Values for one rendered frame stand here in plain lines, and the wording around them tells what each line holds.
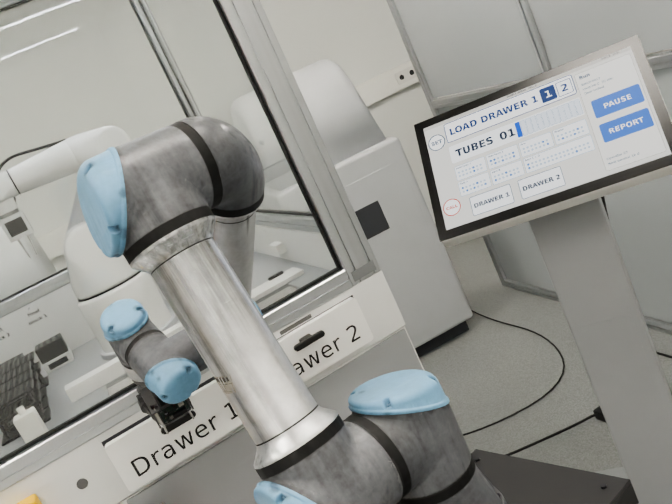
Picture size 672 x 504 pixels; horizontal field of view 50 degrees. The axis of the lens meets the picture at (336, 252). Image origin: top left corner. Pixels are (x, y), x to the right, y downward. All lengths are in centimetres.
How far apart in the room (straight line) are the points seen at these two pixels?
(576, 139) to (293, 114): 60
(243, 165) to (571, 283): 103
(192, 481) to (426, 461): 81
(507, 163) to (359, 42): 345
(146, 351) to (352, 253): 61
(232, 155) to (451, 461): 46
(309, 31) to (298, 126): 336
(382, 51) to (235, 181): 420
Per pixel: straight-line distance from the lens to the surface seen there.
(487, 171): 165
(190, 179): 87
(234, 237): 102
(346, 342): 163
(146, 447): 154
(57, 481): 158
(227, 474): 164
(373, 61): 503
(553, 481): 106
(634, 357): 185
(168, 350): 118
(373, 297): 166
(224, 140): 90
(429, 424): 90
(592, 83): 168
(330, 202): 160
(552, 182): 160
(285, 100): 158
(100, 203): 84
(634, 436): 197
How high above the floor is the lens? 141
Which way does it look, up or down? 14 degrees down
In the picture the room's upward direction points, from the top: 25 degrees counter-clockwise
